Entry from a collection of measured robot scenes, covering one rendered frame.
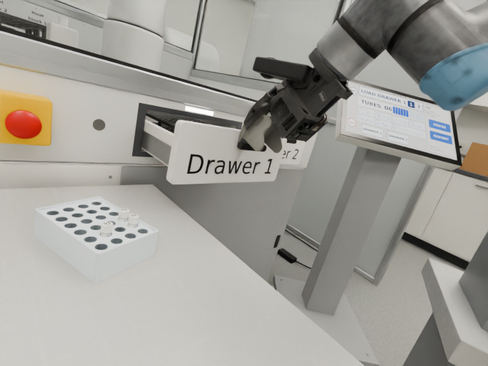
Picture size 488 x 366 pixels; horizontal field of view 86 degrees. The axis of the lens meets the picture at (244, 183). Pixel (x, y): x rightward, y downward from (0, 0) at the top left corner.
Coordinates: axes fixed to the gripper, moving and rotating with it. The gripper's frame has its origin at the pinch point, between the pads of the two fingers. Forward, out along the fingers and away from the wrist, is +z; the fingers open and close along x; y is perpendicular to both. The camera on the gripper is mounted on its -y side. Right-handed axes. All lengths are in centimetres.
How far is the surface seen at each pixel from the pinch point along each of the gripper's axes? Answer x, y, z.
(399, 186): 163, 5, 21
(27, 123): -32.7, -6.6, 8.7
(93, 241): -28.5, 13.5, 5.8
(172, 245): -17.8, 15.2, 8.0
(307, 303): 84, 42, 73
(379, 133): 77, -8, -5
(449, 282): 25.1, 39.1, -8.7
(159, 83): -11.1, -17.9, 4.9
